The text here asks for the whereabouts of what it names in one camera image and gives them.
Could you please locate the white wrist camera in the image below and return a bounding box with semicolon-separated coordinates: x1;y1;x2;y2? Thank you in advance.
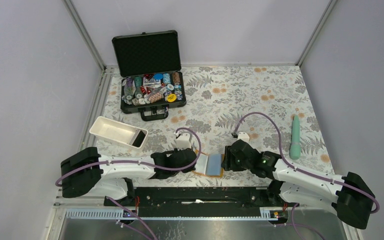
231;131;250;143
175;133;192;150

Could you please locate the grey slotted cable duct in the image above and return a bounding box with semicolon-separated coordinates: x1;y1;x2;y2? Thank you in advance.
65;207;281;222

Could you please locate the black poker chip case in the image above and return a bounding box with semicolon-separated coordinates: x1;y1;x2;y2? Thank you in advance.
111;30;187;122

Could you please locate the purple cable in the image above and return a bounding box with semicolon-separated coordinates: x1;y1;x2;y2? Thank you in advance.
233;111;381;215
54;127;202;188

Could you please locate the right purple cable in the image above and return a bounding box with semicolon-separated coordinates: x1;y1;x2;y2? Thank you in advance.
233;111;381;215

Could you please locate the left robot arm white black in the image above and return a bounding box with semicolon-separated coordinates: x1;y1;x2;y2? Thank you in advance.
55;147;199;206

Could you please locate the white rectangular plastic tray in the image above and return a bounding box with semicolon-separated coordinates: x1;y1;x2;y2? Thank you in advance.
89;116;149;151

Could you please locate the yellow round chip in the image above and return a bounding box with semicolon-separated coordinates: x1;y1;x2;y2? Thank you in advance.
165;93;177;103

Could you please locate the mint green wand massager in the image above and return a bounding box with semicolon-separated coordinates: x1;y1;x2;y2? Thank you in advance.
289;115;301;160

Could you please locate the floral patterned table mat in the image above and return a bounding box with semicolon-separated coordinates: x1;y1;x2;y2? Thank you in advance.
95;66;334;174

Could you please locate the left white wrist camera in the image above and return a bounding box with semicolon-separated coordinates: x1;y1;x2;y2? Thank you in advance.
175;133;192;150

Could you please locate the orange leather card holder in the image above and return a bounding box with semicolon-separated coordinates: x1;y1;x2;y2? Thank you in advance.
192;152;224;178

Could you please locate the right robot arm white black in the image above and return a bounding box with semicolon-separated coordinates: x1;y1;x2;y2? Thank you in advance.
221;140;376;230

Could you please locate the light blue card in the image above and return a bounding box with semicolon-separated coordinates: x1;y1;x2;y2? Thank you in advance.
206;154;222;176

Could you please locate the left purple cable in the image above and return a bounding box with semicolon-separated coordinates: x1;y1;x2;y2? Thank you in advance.
54;127;202;188

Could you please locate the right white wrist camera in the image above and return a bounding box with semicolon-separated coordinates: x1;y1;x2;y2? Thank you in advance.
231;131;250;143

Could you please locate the blue round chip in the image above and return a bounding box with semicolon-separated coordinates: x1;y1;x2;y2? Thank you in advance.
153;73;164;80

